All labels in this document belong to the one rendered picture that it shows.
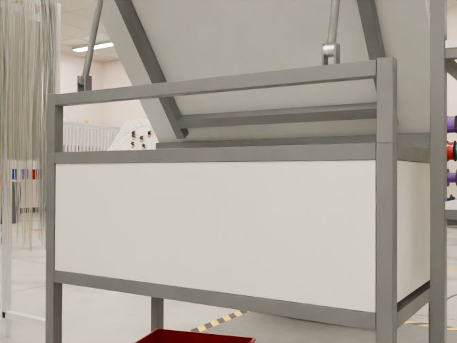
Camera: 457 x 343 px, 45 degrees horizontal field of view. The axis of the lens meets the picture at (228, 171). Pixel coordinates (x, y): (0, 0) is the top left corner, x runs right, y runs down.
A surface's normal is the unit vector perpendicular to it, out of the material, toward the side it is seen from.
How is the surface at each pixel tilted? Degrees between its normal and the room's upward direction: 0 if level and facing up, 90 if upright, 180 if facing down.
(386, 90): 90
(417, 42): 129
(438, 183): 90
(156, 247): 90
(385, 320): 90
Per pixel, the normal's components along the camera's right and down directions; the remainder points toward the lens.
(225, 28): -0.41, 0.62
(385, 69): -0.53, -0.01
